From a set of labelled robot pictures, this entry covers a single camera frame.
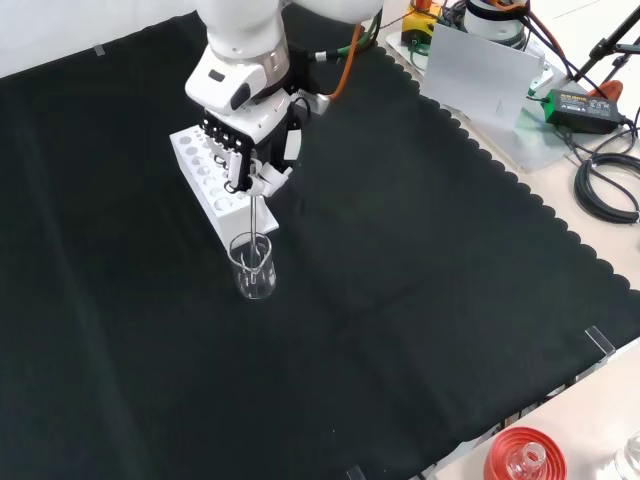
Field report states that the clear glass rod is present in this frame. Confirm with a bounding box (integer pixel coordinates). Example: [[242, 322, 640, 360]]
[[248, 193, 260, 287]]

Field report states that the green cable with silver plug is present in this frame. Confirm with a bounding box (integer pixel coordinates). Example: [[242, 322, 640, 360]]
[[313, 9, 384, 62]]

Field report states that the black power adapter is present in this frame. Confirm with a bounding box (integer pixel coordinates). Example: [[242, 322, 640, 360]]
[[543, 88, 626, 135]]

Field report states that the coiled black cable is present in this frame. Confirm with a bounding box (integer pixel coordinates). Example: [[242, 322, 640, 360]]
[[573, 152, 640, 225]]

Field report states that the black bench cloth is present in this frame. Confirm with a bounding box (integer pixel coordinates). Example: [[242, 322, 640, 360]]
[[0, 10, 640, 480]]

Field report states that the clear glass flask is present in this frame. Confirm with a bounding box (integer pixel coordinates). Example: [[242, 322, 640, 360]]
[[507, 442, 547, 480]]

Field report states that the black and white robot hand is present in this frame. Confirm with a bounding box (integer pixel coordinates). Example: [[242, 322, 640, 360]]
[[199, 88, 312, 199]]

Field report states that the yellow stop button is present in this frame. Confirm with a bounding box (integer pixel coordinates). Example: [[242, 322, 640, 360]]
[[401, 0, 444, 45]]

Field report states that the white test tube rack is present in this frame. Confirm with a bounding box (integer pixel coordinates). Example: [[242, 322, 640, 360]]
[[168, 125, 280, 251]]

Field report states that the grey metal base plate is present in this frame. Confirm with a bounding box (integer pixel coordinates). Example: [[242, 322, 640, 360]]
[[384, 29, 596, 174]]

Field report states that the black tripod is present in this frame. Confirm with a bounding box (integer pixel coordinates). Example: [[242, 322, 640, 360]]
[[569, 4, 640, 101]]

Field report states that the red ribbed round stand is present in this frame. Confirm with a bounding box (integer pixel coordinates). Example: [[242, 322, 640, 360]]
[[482, 426, 569, 480]]

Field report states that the clear glass beaker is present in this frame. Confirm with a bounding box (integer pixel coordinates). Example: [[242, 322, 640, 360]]
[[227, 232, 278, 301]]

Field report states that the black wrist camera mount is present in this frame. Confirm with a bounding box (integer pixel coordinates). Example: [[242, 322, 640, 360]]
[[287, 42, 324, 121]]

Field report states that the orange cable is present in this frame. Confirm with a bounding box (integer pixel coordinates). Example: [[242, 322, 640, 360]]
[[329, 22, 364, 101]]

